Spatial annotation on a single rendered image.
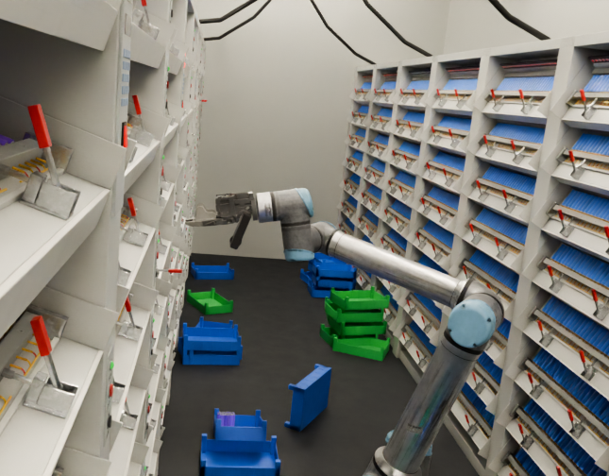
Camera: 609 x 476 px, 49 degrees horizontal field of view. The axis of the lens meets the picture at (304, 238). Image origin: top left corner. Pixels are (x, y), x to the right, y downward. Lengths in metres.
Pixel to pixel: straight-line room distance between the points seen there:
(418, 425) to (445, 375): 0.17
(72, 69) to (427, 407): 1.43
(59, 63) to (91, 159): 0.10
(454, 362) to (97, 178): 1.29
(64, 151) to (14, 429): 0.29
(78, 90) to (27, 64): 0.06
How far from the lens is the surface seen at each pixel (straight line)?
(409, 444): 2.00
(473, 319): 1.80
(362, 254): 2.04
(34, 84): 0.78
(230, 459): 2.80
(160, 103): 1.46
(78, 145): 0.77
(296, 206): 1.98
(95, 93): 0.77
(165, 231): 2.21
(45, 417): 0.67
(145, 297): 1.53
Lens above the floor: 1.44
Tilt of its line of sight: 12 degrees down
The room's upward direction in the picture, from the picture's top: 6 degrees clockwise
